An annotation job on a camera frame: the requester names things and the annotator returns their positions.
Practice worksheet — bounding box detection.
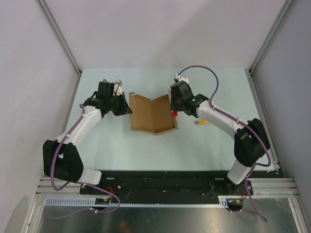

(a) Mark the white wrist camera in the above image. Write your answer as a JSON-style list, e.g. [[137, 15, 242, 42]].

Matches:
[[114, 80, 122, 96], [173, 75, 190, 84]]

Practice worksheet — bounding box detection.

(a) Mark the white slotted cable duct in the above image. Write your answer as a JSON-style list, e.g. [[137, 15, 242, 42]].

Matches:
[[45, 195, 230, 208]]

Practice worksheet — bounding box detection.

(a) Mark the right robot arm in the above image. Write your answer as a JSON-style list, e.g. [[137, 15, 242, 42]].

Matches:
[[170, 80, 272, 195]]

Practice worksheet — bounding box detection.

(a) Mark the yellow utility knife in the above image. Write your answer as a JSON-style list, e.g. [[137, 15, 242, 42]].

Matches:
[[194, 119, 209, 125]]

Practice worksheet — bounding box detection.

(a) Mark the right aluminium frame post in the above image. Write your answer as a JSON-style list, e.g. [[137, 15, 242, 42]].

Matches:
[[248, 0, 297, 74]]

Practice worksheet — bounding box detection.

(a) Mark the aluminium frame post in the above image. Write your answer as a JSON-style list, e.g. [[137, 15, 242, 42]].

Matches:
[[36, 0, 82, 77], [248, 0, 297, 74]]

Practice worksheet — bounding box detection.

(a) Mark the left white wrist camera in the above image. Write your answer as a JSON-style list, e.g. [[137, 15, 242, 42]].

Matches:
[[114, 80, 122, 96]]

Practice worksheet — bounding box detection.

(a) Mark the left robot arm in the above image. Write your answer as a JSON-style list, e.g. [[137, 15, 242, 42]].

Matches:
[[43, 80, 132, 194]]

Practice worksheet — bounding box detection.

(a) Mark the left aluminium frame post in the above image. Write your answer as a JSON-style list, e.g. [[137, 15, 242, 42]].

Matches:
[[36, 0, 82, 77]]

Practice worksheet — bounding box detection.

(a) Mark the brown cardboard express box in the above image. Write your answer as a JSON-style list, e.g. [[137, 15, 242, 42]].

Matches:
[[129, 92, 178, 135]]

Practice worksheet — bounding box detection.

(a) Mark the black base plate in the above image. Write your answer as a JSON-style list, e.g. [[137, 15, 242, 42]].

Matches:
[[79, 169, 254, 204]]

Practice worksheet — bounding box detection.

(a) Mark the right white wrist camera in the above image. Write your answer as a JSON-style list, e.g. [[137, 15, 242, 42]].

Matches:
[[173, 75, 190, 84]]

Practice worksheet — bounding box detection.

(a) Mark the aluminium front rail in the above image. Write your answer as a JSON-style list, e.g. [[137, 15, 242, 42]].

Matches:
[[35, 177, 300, 198]]

